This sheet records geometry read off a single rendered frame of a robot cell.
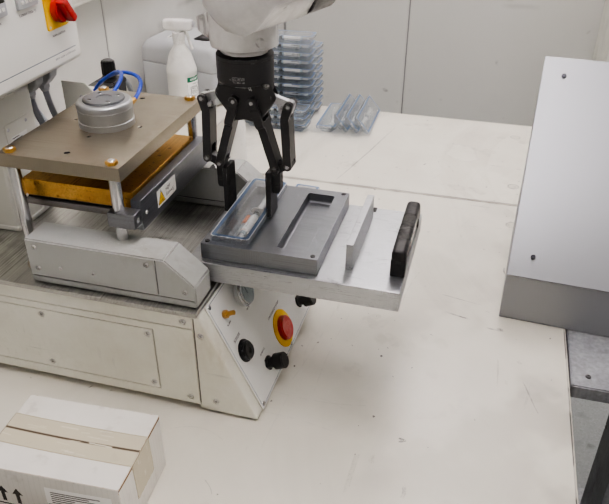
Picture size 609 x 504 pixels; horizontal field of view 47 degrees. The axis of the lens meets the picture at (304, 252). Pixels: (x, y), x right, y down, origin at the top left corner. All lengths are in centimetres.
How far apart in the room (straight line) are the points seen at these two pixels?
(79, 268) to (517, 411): 66
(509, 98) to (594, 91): 216
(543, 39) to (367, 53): 80
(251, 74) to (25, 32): 37
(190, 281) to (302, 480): 30
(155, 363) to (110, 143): 31
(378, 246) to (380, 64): 254
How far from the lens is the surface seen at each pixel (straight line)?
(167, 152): 108
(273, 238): 96
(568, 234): 124
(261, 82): 92
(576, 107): 133
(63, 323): 107
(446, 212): 157
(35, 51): 114
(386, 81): 352
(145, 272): 95
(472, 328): 123
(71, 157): 97
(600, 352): 125
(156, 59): 205
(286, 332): 112
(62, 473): 90
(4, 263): 111
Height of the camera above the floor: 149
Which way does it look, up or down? 32 degrees down
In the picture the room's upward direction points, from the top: straight up
